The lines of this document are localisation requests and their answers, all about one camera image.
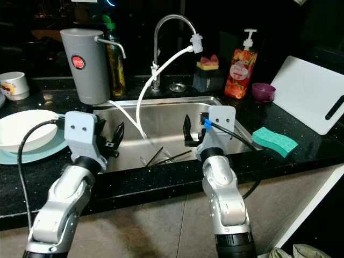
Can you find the chrome gooseneck faucet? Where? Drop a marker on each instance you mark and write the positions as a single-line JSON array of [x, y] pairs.
[[156, 48]]

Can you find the orange dish soap pump bottle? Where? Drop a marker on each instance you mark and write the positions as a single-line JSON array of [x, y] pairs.
[[239, 75]]

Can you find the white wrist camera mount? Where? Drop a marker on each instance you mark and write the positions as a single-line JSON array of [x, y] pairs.
[[80, 134], [223, 121]]

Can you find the teal sponge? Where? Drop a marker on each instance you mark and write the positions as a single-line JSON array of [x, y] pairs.
[[274, 142]]

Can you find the purple cup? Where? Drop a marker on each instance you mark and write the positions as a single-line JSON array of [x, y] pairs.
[[263, 92]]

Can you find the green hanging cloth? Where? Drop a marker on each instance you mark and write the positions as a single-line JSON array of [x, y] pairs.
[[301, 2]]

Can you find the black chopstick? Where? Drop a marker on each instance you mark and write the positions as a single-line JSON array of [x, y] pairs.
[[154, 156], [176, 157]]

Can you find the white printed mug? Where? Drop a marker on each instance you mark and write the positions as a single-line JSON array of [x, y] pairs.
[[13, 86]]

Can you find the grey water filter jug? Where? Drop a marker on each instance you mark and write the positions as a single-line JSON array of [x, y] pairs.
[[86, 75]]

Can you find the white bowl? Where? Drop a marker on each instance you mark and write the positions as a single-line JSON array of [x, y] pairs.
[[24, 130]]

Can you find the white cutting board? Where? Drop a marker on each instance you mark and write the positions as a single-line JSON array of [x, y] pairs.
[[306, 91]]

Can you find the stainless steel sink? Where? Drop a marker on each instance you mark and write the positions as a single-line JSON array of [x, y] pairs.
[[172, 118]]

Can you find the round chrome sink hole cover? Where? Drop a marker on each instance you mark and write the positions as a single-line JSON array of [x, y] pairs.
[[177, 87]]

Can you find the oil bottle with green cap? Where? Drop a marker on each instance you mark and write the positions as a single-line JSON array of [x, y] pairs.
[[117, 70]]

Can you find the green cloth on floor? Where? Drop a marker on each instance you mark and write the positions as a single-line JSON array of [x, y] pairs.
[[295, 252]]

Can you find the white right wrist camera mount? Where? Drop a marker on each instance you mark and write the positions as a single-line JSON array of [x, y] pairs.
[[223, 121]]

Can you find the white wall socket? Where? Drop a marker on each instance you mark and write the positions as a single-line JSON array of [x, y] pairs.
[[84, 1]]

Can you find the dark grey sponge holder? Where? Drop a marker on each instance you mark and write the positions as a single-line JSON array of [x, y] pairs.
[[207, 81]]

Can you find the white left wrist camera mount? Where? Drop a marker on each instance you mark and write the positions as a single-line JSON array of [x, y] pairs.
[[80, 134]]

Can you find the white faucet diverter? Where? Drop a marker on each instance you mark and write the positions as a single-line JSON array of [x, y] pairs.
[[196, 43]]

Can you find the yellow and pink sponge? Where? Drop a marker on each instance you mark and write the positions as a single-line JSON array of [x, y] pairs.
[[207, 63]]

